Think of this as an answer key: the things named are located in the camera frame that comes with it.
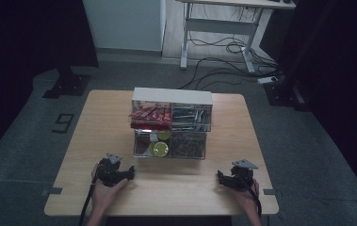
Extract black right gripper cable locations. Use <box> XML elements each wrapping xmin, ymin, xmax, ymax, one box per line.
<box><xmin>241</xmin><ymin>174</ymin><xmax>263</xmax><ymax>218</ymax></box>

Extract black curtain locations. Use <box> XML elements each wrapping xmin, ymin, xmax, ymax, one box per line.
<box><xmin>0</xmin><ymin>0</ymin><xmax>100</xmax><ymax>166</ymax></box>
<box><xmin>259</xmin><ymin>0</ymin><xmax>357</xmax><ymax>208</ymax></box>

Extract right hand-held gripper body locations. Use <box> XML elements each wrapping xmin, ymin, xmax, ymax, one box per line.
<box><xmin>230</xmin><ymin>159</ymin><xmax>259</xmax><ymax>191</ymax></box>

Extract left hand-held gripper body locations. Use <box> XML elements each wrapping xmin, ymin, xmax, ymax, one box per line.
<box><xmin>97</xmin><ymin>153</ymin><xmax>127</xmax><ymax>188</ymax></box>

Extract black stand base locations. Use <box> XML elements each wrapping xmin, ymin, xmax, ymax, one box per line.
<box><xmin>42</xmin><ymin>66</ymin><xmax>91</xmax><ymax>100</ymax></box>

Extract black floor tape mark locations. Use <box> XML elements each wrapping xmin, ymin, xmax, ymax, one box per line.
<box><xmin>51</xmin><ymin>113</ymin><xmax>75</xmax><ymax>135</ymax></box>

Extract white cabinet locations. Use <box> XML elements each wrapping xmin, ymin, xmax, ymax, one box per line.
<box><xmin>82</xmin><ymin>0</ymin><xmax>167</xmax><ymax>53</ymax></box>

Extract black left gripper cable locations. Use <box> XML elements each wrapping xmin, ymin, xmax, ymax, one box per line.
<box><xmin>78</xmin><ymin>170</ymin><xmax>101</xmax><ymax>226</ymax></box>

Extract small yellow round container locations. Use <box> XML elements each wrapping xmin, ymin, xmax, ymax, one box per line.
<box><xmin>156</xmin><ymin>130</ymin><xmax>171</xmax><ymax>141</ymax></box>

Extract person's right hand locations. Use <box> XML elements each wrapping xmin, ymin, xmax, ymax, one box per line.
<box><xmin>229</xmin><ymin>178</ymin><xmax>261</xmax><ymax>213</ymax></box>

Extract person's left hand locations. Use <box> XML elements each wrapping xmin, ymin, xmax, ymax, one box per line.
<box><xmin>90</xmin><ymin>163</ymin><xmax>129</xmax><ymax>211</ymax></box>

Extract pile of silver packets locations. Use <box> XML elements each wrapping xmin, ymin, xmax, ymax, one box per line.
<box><xmin>171</xmin><ymin>105</ymin><xmax>212</xmax><ymax>131</ymax></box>

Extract dark stand base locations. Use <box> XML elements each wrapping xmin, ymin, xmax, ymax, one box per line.
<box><xmin>263</xmin><ymin>78</ymin><xmax>311</xmax><ymax>113</ymax></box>

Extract clear storage box white lid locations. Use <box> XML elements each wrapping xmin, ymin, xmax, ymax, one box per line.
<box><xmin>131</xmin><ymin>87</ymin><xmax>214</xmax><ymax>160</ymax></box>

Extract large yellow round container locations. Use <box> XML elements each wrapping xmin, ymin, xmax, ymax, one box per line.
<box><xmin>147</xmin><ymin>141</ymin><xmax>170</xmax><ymax>158</ymax></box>

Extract white metal desk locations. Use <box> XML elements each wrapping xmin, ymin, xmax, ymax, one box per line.
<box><xmin>175</xmin><ymin>0</ymin><xmax>297</xmax><ymax>74</ymax></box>

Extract white power strip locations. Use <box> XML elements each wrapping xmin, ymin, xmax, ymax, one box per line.
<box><xmin>257</xmin><ymin>75</ymin><xmax>280</xmax><ymax>86</ymax></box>

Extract tangle of black floor cables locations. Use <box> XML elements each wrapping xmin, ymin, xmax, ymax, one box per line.
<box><xmin>177</xmin><ymin>29</ymin><xmax>283</xmax><ymax>90</ymax></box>

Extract stack of red packets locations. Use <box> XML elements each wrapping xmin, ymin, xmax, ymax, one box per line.
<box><xmin>128</xmin><ymin>105</ymin><xmax>172</xmax><ymax>131</ymax></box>

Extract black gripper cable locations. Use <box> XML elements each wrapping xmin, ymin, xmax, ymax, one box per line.
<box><xmin>78</xmin><ymin>170</ymin><xmax>101</xmax><ymax>226</ymax></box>
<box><xmin>241</xmin><ymin>174</ymin><xmax>263</xmax><ymax>218</ymax></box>

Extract pile of dark packets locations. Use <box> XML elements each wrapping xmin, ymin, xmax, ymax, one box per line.
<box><xmin>170</xmin><ymin>133</ymin><xmax>206</xmax><ymax>158</ymax></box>

